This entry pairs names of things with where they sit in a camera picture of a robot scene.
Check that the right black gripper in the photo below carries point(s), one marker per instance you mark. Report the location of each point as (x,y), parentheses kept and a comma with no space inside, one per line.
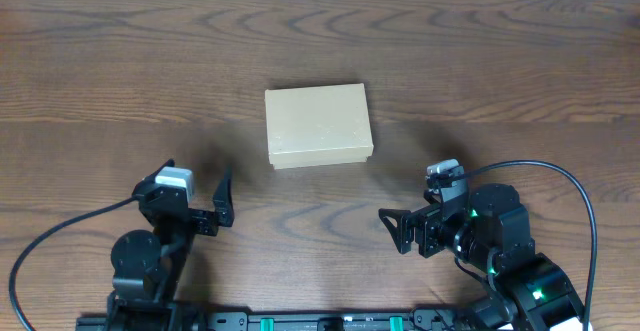
(428,220)

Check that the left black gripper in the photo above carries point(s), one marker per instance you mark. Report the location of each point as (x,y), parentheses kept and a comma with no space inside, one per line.
(206,223)

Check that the cardboard box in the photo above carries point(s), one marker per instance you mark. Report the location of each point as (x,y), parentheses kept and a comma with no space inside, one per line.
(315,126)

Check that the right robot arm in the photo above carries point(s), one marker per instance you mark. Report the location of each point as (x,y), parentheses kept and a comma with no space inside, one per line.
(488,231)

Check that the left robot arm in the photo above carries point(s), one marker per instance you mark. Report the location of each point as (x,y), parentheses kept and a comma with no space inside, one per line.
(148,264)

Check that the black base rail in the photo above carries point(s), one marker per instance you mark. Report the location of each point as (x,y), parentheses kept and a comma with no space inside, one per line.
(421,319)

